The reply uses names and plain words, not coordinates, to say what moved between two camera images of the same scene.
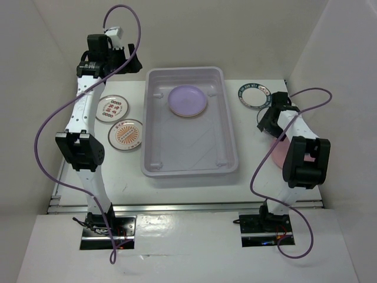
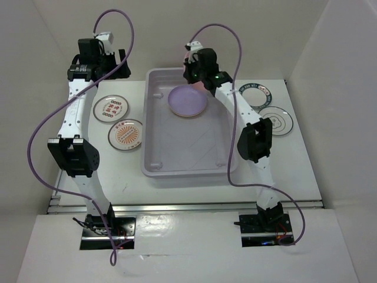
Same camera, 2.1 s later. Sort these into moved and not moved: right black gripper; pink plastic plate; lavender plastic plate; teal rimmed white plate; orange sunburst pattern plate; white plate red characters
Moved: right black gripper; pink plastic plate
Not moved: orange sunburst pattern plate; lavender plastic plate; white plate red characters; teal rimmed white plate
